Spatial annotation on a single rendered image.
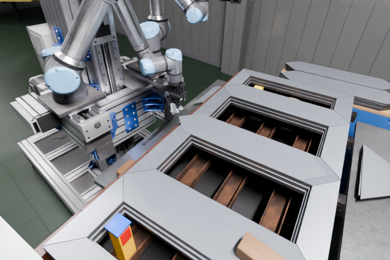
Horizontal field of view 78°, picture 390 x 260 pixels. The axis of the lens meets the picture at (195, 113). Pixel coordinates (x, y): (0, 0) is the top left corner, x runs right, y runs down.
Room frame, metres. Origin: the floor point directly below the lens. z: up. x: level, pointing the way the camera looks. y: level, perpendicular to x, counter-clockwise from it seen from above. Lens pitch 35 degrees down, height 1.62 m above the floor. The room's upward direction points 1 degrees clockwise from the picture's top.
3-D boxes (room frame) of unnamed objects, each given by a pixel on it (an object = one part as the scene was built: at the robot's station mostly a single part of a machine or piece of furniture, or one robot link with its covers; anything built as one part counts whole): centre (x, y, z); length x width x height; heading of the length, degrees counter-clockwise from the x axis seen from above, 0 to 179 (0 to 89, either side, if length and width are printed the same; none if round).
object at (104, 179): (1.27, 0.06, 0.67); 1.30 x 0.20 x 0.03; 148
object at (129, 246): (0.42, 0.24, 0.78); 0.05 x 0.05 x 0.19; 58
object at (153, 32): (1.35, 0.26, 1.20); 0.13 x 0.12 x 0.14; 166
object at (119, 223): (0.42, 0.24, 0.88); 0.06 x 0.06 x 0.02; 58
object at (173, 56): (1.06, 0.11, 1.17); 0.09 x 0.08 x 0.11; 117
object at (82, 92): (0.96, 0.58, 1.09); 0.15 x 0.15 x 0.10
